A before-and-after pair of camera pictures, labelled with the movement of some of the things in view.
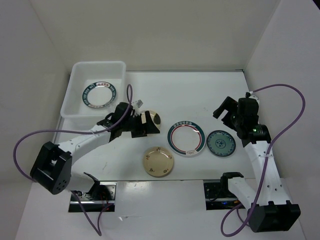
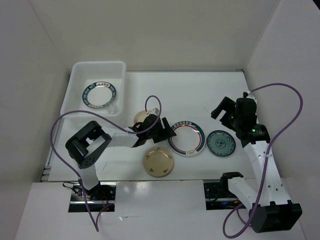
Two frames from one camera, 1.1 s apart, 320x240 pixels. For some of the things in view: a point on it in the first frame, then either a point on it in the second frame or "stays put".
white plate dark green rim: (99, 94) stays put
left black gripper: (150, 127) to (165, 133)
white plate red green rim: (186, 138) stays put
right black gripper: (230, 104) stays put
